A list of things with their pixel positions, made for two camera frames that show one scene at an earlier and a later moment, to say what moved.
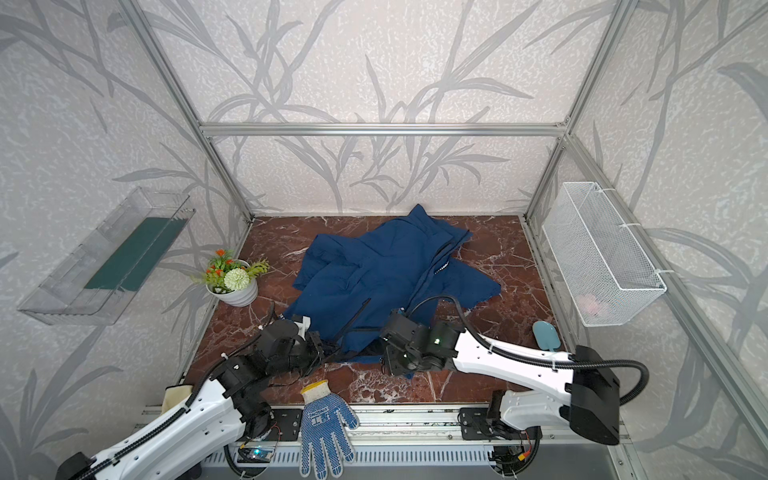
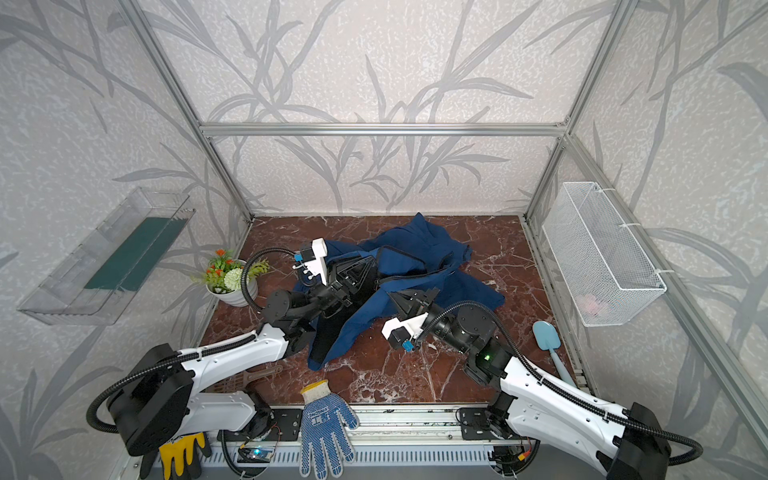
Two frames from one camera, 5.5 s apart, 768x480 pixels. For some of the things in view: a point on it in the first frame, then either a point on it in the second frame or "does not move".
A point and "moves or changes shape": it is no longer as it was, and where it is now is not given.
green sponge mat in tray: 133,263 does not move
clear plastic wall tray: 104,278 does not move
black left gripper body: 318,351 → 335,288
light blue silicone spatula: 546,336 does not move
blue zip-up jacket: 347,285 moves or changes shape
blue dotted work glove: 322,429 does not move
